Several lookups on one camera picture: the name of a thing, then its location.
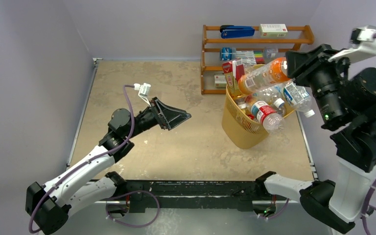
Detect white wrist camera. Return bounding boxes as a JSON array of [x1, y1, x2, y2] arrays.
[[133, 83, 151, 106], [328, 25, 376, 64]]

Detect blue tape roll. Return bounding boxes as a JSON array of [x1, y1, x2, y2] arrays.
[[219, 47, 236, 61]]

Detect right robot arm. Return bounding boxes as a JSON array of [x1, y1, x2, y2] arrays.
[[255, 44, 376, 234]]

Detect yellow plastic bin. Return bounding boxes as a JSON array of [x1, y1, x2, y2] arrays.
[[221, 63, 296, 150]]

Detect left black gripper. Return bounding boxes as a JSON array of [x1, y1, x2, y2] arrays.
[[125, 97, 190, 139]]

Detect red label bottle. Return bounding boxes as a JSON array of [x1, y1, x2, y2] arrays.
[[245, 95, 285, 133]]

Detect aluminium frame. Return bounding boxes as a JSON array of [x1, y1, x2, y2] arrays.
[[37, 57, 333, 235]]

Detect small clear jar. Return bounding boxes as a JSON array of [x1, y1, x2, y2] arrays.
[[263, 47, 279, 59]]

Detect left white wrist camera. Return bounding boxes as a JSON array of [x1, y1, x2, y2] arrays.
[[133, 83, 151, 106]]

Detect white box lower shelf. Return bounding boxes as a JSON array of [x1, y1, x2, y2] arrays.
[[214, 74, 227, 88]]

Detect coloured marker pack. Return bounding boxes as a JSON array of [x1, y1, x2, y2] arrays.
[[235, 50, 265, 65]]

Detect blue stapler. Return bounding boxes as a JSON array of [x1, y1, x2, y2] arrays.
[[219, 25, 255, 39]]

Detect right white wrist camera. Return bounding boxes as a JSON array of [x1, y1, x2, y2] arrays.
[[328, 25, 376, 64]]

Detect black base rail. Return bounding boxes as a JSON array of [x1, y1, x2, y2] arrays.
[[105, 172, 285, 213]]

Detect brown tea bottle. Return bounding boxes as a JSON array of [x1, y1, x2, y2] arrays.
[[222, 59, 245, 100]]

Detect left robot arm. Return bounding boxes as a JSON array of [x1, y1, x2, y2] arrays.
[[25, 97, 191, 235]]

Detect white green box top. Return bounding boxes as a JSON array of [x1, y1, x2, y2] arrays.
[[259, 24, 288, 38]]

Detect orange label bottle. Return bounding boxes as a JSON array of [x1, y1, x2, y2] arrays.
[[237, 57, 290, 95]]

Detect wooden shelf rack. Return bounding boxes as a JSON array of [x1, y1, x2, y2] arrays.
[[200, 25, 315, 95]]

